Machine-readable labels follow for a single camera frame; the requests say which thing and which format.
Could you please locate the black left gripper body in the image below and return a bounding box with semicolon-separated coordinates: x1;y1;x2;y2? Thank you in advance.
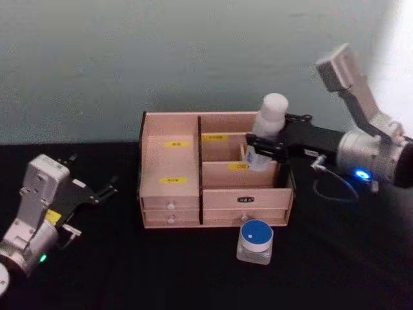
43;176;100;229

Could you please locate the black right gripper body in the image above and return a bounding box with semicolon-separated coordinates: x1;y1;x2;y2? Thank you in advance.
283;121;343;161

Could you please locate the white plastic bottle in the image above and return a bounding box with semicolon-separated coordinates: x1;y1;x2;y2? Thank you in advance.
246;92;290;172

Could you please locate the wide wooden drawer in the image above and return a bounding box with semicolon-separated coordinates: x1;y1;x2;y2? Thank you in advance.
202;187;293;211
203;208;288;227

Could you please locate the small wooden drawer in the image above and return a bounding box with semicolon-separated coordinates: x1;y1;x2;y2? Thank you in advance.
143;209;200;227
141;195;200;211

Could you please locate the wooden desk organizer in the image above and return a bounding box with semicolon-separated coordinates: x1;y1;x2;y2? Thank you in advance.
137;110;297;230

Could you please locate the clear jar with blue lid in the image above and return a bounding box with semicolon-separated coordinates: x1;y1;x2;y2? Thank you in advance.
236;219;276;266

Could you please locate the black table cloth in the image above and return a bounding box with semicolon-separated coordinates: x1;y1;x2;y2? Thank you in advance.
0;139;413;310

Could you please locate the thin dark right gripper cable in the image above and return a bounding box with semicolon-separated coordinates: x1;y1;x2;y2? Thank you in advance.
310;154;361;203

